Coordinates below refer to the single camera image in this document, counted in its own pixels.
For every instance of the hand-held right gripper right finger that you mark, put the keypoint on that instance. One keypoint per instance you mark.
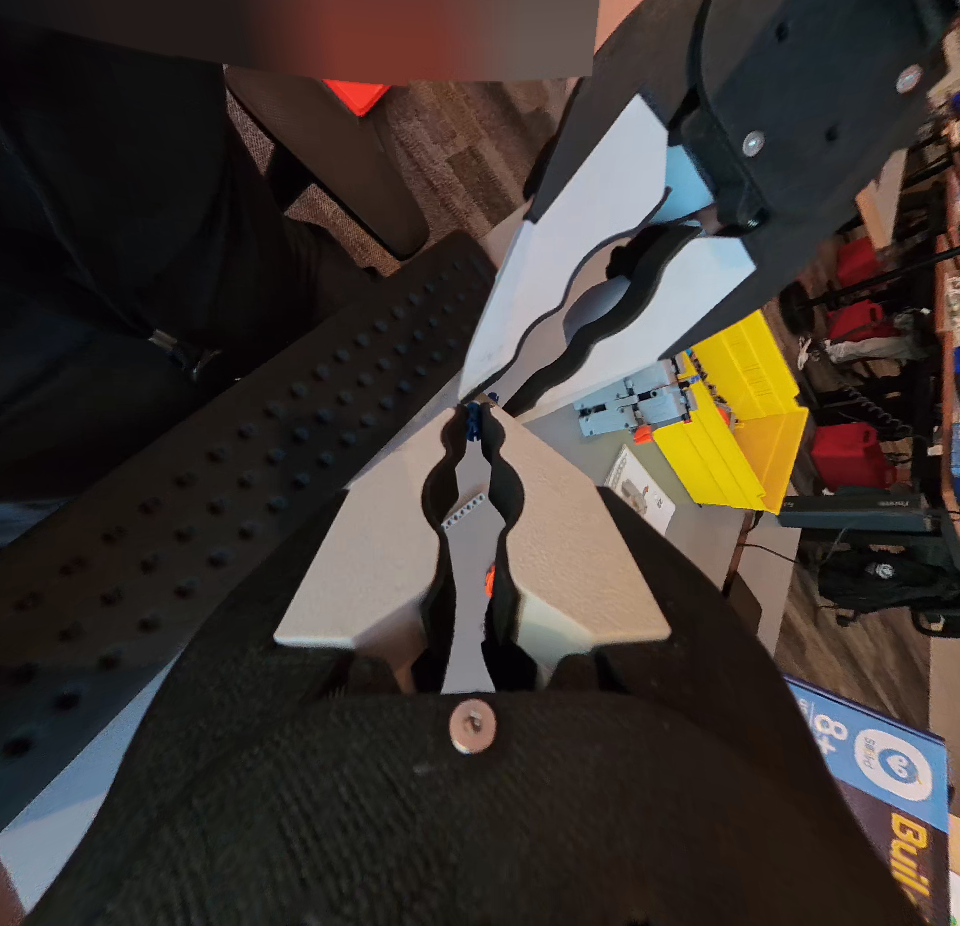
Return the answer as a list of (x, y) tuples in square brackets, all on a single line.
[(577, 558)]

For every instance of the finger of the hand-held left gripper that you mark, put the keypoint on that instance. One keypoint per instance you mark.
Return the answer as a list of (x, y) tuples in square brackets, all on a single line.
[(690, 288), (592, 183)]

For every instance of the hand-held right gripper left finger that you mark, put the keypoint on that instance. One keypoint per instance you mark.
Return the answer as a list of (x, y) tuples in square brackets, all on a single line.
[(360, 566)]

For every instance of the blue connector pin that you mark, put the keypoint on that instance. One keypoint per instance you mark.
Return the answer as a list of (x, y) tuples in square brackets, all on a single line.
[(472, 422)]

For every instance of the open white instruction booklet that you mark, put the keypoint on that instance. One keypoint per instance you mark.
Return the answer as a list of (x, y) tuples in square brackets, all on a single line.
[(637, 491)]

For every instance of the long grey holed beam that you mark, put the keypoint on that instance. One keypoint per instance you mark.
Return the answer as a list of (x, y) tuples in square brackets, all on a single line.
[(465, 512)]

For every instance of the orange claw piece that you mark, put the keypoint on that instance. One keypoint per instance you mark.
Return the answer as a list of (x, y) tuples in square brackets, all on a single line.
[(643, 436)]

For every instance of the grey motor block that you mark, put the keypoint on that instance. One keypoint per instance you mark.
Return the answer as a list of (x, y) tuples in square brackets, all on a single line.
[(615, 408)]

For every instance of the black studded board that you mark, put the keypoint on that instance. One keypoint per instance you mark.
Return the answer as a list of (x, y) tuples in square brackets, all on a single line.
[(225, 491)]

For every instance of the yellow parts bin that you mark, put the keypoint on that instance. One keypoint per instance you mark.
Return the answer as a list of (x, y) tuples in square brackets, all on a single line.
[(750, 446)]

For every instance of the black portable device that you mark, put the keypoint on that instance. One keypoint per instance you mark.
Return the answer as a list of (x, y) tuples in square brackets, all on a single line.
[(862, 510)]

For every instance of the black backpack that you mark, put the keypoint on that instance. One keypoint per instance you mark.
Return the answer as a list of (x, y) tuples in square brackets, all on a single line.
[(877, 581)]

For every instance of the robot kit box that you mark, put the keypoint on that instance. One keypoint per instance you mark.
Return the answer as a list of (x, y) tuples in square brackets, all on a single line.
[(885, 791)]

